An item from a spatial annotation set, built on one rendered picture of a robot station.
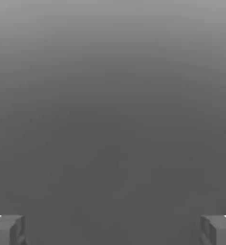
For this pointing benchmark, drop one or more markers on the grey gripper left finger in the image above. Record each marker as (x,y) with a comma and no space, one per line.
(3,231)

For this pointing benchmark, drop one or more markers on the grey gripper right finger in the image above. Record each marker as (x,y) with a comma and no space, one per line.
(221,231)

